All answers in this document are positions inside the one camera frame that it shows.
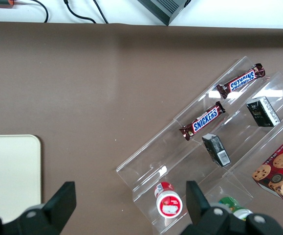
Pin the Snickers chocolate bar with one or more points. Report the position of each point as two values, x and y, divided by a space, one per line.
203 121
241 81

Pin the small black carton box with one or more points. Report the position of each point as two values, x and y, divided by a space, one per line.
217 150
263 111

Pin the red chocolate chip cookie box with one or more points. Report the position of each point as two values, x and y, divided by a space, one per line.
280 171

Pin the clear acrylic stepped stand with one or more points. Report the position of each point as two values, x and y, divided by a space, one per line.
146 171

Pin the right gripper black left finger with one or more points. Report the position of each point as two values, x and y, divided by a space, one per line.
58 210

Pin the dark grey ribbed device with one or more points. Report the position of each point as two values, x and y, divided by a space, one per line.
160 9

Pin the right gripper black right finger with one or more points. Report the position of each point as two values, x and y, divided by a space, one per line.
197 208

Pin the orange tipped grey tool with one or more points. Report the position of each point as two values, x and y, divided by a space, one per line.
9 2

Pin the red white capped bottle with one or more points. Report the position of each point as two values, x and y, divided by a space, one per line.
168 203

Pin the beige plastic tray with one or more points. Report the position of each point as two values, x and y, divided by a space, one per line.
9 171

